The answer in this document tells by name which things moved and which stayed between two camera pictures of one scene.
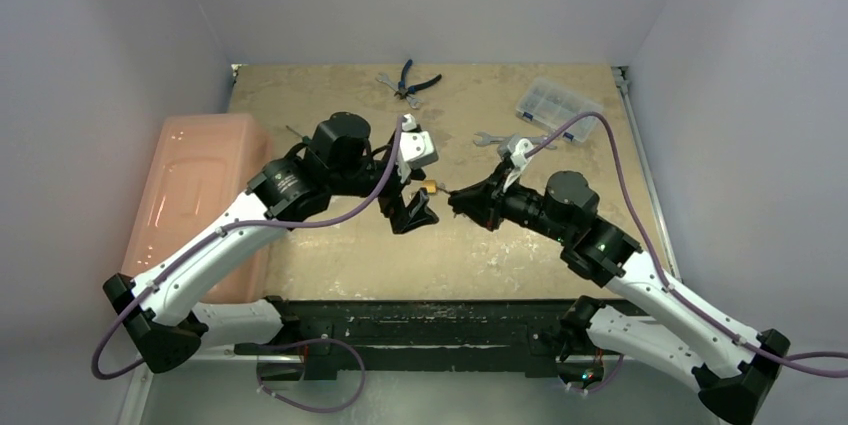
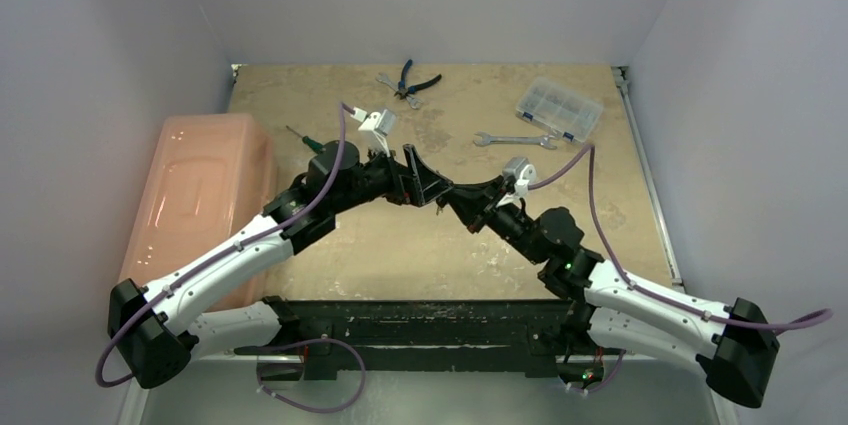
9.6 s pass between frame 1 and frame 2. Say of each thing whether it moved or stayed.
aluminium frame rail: stayed
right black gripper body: moved
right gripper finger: stayed
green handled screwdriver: stayed
